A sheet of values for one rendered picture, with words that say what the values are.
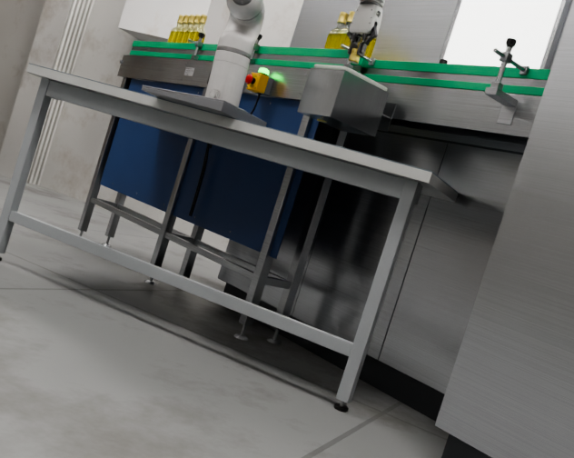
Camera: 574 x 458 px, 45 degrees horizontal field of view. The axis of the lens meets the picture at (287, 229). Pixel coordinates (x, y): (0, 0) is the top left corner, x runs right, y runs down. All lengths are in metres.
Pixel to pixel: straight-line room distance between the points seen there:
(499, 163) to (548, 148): 0.54
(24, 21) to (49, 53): 0.78
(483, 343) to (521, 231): 0.30
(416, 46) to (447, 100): 0.48
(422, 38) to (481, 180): 0.64
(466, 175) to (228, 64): 0.89
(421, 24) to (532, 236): 1.20
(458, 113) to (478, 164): 0.24
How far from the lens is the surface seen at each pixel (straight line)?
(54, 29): 6.78
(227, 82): 2.39
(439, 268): 2.45
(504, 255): 1.87
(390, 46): 2.86
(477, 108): 2.26
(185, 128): 2.42
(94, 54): 6.77
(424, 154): 2.60
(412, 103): 2.42
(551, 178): 1.86
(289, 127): 2.71
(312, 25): 3.30
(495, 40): 2.56
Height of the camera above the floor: 0.54
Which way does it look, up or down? 2 degrees down
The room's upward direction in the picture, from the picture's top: 17 degrees clockwise
